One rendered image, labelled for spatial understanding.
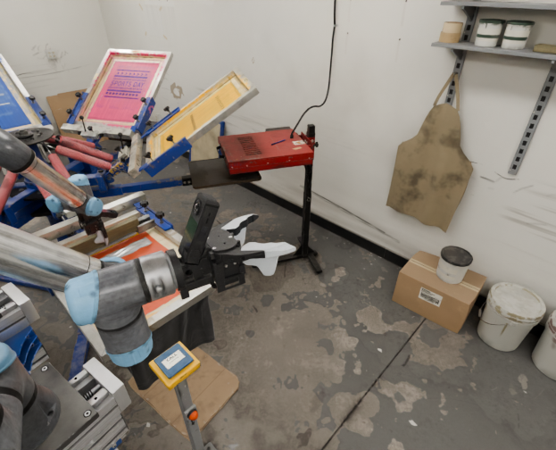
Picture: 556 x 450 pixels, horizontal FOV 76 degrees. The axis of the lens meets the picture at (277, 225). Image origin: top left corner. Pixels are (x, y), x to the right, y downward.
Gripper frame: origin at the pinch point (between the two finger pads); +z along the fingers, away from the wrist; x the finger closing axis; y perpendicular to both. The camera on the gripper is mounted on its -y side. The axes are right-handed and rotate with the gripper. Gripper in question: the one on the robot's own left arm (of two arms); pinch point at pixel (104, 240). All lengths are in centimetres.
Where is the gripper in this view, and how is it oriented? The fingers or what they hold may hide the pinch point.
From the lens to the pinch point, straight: 191.7
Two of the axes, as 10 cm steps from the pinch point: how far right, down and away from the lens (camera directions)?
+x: 7.2, 4.0, -5.7
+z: 0.0, 8.2, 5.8
